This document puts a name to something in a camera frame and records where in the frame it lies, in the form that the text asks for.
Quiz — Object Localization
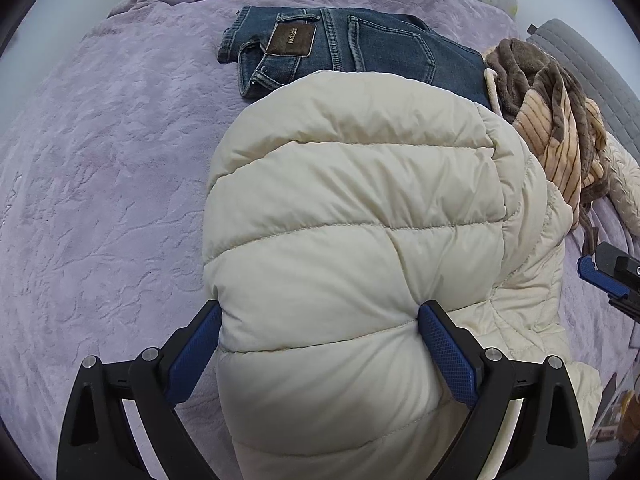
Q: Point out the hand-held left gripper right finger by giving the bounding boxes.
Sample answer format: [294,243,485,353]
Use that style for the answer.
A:
[417,300,592,480]

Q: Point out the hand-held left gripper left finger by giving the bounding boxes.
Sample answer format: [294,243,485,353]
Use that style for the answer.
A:
[56,299,224,480]

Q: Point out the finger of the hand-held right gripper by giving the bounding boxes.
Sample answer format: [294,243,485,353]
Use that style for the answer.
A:
[577,254,632,302]

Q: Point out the purple plush blanket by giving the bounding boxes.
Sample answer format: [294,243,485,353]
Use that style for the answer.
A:
[0,0,640,480]

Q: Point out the cream puffer jacket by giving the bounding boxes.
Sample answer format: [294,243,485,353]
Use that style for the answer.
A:
[202,70,604,480]

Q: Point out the clutter beside bed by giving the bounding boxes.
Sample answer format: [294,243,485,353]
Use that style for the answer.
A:
[589,374,640,463]

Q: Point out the cream textured pillow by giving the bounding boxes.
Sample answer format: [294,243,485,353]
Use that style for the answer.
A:
[597,139,640,237]

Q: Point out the blue jeans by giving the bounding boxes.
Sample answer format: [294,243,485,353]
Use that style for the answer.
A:
[216,5,497,112]

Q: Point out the grey quilted headboard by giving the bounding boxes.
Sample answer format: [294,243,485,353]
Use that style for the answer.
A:
[525,18,640,162]

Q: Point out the striped beige brown fleece robe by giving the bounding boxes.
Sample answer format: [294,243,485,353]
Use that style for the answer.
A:
[482,37,610,257]

